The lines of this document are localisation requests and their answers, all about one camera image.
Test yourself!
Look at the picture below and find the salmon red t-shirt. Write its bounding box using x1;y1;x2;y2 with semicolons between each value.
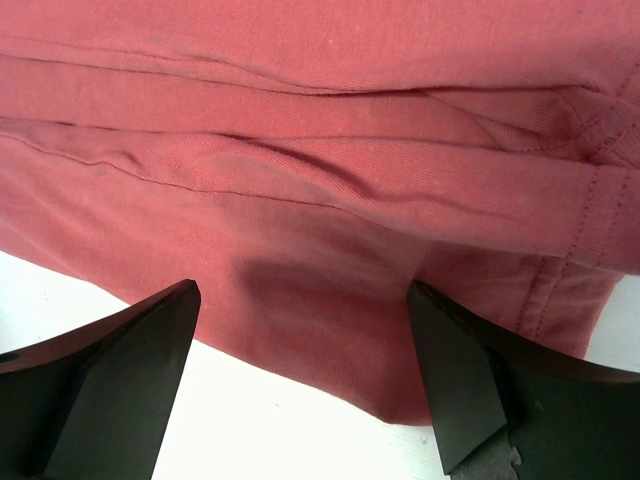
1;1;639;424

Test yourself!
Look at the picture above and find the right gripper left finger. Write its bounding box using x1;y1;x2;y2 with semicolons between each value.
1;280;201;479

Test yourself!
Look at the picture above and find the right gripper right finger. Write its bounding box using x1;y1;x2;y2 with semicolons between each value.
407;282;639;479

